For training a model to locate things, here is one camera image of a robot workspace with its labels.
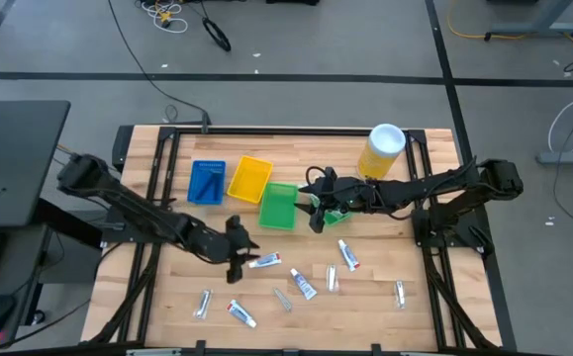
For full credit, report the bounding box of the black desk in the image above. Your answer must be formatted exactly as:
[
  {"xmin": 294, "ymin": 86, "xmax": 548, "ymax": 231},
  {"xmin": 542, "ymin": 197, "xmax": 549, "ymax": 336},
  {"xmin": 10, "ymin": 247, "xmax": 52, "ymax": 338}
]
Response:
[{"xmin": 0, "ymin": 100, "xmax": 72, "ymax": 229}]

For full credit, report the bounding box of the green plastic basket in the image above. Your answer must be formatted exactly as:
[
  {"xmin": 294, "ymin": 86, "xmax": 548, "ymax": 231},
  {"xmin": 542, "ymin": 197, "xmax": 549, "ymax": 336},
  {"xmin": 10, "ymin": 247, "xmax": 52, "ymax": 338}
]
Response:
[
  {"xmin": 309, "ymin": 193, "xmax": 353, "ymax": 227},
  {"xmin": 257, "ymin": 181, "xmax": 300, "ymax": 231}
]

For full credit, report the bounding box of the black aluminium table frame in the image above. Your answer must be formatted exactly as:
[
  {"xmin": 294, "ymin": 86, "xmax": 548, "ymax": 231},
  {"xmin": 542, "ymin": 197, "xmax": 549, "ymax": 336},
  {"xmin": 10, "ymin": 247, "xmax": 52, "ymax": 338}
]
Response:
[{"xmin": 80, "ymin": 125, "xmax": 518, "ymax": 356}]

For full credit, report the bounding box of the blue plastic basket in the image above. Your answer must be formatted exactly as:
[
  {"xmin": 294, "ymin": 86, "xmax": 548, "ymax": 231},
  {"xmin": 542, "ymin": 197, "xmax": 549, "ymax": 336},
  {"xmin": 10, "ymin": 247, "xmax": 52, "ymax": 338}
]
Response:
[{"xmin": 186, "ymin": 158, "xmax": 228, "ymax": 206}]

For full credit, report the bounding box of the yellow floor cable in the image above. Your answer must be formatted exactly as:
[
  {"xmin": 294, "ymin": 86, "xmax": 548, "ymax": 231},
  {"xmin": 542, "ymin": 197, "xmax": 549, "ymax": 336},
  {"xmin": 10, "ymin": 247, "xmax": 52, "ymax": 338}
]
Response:
[{"xmin": 445, "ymin": 0, "xmax": 573, "ymax": 56}]

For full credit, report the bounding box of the small white toothpaste tube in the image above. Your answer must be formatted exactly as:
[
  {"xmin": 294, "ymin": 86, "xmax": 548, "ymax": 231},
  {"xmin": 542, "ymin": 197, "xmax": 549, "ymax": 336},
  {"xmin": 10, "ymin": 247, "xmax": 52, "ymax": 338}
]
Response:
[
  {"xmin": 247, "ymin": 251, "xmax": 283, "ymax": 270},
  {"xmin": 225, "ymin": 298, "xmax": 258, "ymax": 328},
  {"xmin": 336, "ymin": 238, "xmax": 361, "ymax": 273}
]

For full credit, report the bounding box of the black cable loop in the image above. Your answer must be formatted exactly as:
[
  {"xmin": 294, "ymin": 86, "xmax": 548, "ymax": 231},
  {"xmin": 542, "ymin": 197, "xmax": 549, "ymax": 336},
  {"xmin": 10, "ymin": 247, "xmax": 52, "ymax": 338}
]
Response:
[{"xmin": 201, "ymin": 18, "xmax": 233, "ymax": 53}]

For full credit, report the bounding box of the yellow plastic basket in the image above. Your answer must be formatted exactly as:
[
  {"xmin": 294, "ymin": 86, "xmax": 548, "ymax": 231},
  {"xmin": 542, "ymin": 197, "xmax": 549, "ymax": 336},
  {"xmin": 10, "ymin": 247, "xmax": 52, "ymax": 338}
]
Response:
[{"xmin": 226, "ymin": 154, "xmax": 274, "ymax": 205}]

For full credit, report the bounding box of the white cable yellow plug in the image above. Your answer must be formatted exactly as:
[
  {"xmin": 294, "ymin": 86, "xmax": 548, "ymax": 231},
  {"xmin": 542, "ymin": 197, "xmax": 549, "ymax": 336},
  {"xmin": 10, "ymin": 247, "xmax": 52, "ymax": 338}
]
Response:
[{"xmin": 140, "ymin": 0, "xmax": 189, "ymax": 35}]

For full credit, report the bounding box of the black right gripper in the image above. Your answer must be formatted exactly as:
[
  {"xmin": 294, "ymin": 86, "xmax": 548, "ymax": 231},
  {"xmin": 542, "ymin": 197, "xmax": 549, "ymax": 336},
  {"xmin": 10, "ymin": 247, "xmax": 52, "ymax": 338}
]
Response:
[{"xmin": 293, "ymin": 166, "xmax": 355, "ymax": 234}]

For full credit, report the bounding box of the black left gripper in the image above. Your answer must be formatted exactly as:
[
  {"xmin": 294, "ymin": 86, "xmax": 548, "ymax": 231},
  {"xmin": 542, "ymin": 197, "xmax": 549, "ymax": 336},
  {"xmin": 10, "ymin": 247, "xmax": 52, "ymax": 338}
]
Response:
[{"xmin": 226, "ymin": 214, "xmax": 261, "ymax": 285}]

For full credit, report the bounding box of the white tube blue print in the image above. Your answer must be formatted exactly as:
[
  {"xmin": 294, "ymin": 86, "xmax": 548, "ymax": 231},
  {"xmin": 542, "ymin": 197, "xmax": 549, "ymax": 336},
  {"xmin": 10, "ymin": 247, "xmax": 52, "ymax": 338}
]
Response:
[{"xmin": 289, "ymin": 268, "xmax": 319, "ymax": 302}]

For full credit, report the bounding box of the yellow canister white lid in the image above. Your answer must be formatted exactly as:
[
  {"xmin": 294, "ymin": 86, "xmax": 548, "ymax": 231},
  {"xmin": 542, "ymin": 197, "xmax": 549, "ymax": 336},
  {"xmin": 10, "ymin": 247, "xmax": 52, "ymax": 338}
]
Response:
[{"xmin": 355, "ymin": 123, "xmax": 407, "ymax": 181}]

